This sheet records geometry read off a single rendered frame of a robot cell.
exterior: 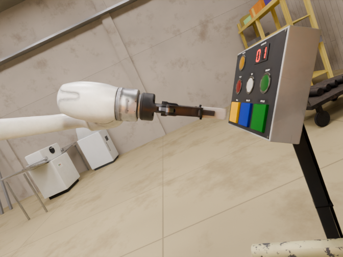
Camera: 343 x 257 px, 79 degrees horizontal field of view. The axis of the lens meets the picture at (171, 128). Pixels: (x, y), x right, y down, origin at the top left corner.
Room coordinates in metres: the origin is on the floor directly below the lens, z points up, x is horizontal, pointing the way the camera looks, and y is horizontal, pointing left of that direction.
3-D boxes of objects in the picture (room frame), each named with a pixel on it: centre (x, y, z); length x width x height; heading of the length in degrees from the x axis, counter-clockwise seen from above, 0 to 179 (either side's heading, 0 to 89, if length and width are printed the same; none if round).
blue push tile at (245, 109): (0.67, -0.24, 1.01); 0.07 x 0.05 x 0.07; 179
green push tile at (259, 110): (0.57, -0.24, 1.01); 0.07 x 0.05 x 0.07; 179
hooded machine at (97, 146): (6.43, 2.30, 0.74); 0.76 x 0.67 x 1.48; 88
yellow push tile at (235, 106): (0.77, -0.25, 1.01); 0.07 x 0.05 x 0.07; 179
